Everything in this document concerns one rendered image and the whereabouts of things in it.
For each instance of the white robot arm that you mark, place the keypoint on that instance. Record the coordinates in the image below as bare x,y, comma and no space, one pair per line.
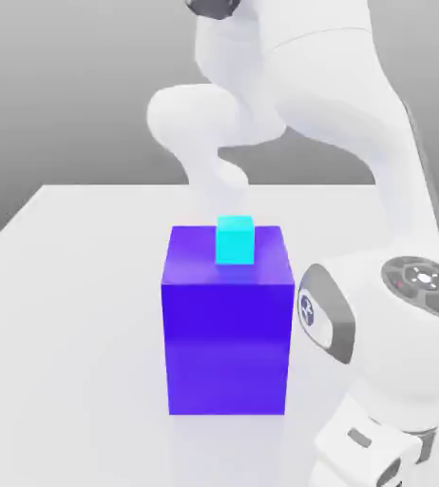
318,95

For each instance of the small cyan cube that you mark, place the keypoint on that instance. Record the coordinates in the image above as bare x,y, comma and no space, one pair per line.
234,243

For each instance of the large blue box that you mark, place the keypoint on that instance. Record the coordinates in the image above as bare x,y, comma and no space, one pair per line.
227,342

